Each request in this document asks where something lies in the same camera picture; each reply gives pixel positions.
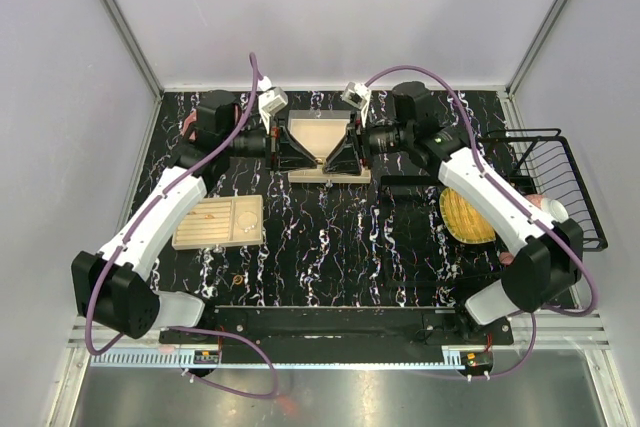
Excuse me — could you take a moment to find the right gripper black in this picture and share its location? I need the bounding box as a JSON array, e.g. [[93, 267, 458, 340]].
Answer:
[[322, 111, 413, 177]]

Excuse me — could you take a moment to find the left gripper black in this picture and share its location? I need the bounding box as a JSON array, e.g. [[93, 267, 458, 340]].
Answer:
[[222, 114, 317, 175]]

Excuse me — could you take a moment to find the beige jewelry box with drawers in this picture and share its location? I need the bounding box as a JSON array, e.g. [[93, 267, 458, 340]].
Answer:
[[287, 110, 371, 186]]

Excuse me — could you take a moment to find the beige jewelry tray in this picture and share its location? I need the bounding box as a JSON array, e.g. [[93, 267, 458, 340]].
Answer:
[[171, 195, 264, 251]]

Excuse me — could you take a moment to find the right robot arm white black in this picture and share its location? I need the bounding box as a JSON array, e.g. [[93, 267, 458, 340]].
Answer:
[[323, 81, 583, 344]]

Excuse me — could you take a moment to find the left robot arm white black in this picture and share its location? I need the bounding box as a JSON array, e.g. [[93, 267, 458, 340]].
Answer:
[[71, 87, 316, 343]]

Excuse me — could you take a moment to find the pink dotted plate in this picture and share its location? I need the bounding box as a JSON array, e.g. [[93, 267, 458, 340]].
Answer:
[[181, 111, 197, 142]]

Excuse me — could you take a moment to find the yellow woven bamboo plate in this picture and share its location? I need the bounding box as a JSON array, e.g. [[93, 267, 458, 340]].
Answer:
[[439, 187, 497, 245]]

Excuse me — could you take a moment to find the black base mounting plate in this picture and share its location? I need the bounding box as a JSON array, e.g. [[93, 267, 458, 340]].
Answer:
[[158, 305, 515, 366]]

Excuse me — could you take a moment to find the pink patterned cup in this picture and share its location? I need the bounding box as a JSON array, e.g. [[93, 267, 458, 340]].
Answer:
[[499, 252, 515, 266]]

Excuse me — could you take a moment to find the pink floral ceramic bowl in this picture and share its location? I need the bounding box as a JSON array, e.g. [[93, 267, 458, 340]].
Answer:
[[525, 194, 570, 223]]

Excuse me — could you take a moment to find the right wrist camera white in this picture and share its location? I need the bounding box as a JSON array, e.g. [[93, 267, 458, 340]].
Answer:
[[341, 82, 372, 127]]

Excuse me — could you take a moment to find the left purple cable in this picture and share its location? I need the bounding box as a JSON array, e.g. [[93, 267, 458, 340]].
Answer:
[[84, 51, 280, 401]]

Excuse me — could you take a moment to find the black wire dish rack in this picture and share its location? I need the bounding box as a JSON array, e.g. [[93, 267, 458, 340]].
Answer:
[[378, 128, 608, 290]]

